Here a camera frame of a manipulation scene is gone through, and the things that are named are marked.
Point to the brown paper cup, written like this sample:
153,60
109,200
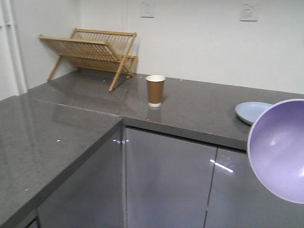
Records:
155,85

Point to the purple plastic bowl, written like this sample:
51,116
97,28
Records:
275,149

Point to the light blue plate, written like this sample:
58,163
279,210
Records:
248,112

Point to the grey cabinet door left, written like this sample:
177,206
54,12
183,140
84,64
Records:
167,179

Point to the grey cabinet door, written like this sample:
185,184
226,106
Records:
239,200
167,179

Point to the wooden folding dish rack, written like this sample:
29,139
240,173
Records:
97,50

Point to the grey cabinet door right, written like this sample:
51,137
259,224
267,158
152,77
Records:
239,200

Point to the white wall socket left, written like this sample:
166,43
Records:
147,9

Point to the white wall socket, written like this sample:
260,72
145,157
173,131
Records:
147,9
249,12

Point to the white wall socket right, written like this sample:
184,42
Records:
249,12

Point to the white wall pipe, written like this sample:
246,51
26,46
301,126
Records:
10,26

